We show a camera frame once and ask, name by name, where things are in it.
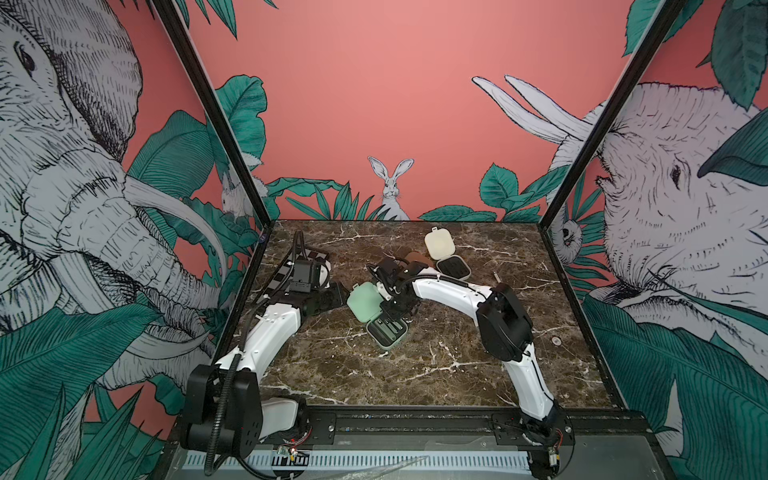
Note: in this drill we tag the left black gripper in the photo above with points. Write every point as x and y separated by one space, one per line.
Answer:
338 297

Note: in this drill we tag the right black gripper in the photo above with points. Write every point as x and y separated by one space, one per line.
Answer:
391 315

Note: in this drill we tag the mint green clipper case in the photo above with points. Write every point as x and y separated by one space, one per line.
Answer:
369 307

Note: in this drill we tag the cream clipper case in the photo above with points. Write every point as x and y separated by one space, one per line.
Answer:
442 250

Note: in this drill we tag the brown clipper case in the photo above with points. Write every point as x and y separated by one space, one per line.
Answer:
415 256

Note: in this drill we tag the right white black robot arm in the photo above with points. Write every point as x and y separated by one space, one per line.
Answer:
504 326

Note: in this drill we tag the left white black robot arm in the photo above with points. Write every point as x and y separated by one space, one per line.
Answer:
224 415

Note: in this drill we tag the black white checkerboard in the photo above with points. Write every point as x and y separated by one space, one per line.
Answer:
276 287

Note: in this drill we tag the white perforated strip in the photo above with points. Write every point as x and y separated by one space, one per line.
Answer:
352 460

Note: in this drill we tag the black aluminium front rail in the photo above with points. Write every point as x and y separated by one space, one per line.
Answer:
316 425

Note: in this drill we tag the left black frame post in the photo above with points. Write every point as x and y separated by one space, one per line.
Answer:
176 31

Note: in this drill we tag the black frame post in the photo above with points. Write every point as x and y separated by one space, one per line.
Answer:
651 40
176 31

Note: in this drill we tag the right black frame post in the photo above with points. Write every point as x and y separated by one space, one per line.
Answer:
651 40

